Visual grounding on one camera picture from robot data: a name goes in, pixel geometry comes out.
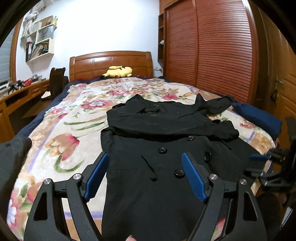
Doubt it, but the grey window blind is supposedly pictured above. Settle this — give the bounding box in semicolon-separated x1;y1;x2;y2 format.
0;28;15;86

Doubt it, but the dark grey folded garment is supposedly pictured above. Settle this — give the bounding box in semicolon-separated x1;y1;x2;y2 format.
0;136;32;219

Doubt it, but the yellow plush toy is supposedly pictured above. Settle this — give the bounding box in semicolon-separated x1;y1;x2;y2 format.
100;66;132;79

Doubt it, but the wooden bed headboard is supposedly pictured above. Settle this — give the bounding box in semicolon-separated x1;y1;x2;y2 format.
69;51;154;82

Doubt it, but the person's right hand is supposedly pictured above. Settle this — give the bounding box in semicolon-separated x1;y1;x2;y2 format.
273;192;287;209

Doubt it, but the louvered wooden wardrobe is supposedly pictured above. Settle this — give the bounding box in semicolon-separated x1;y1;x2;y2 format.
158;1;259;104

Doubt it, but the black double-breasted coat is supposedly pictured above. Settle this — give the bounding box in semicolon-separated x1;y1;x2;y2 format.
101;95;256;240

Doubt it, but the floral bed blanket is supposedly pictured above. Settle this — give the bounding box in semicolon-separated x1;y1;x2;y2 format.
6;76;277;241

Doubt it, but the red basket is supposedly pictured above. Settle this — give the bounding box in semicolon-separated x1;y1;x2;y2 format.
23;78;32;86

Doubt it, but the folded navy blue garment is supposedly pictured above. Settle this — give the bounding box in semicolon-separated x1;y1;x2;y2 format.
231;102;282;140

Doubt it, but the person's left hand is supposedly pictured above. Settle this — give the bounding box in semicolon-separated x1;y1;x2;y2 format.
125;235;136;241

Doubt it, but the white wall shelf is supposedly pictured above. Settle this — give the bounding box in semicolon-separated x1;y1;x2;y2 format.
22;16;57;63

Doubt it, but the wooden desk with cabinets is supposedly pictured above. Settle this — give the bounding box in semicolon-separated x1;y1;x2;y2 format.
1;80;49;143

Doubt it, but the dark wooden chair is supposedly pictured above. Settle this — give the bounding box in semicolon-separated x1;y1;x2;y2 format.
41;67;69;101

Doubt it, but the wooden room door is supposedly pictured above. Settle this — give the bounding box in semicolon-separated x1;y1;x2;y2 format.
260;10;295;148

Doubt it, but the metal door handle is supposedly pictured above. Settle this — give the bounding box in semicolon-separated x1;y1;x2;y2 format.
270;76;283;103

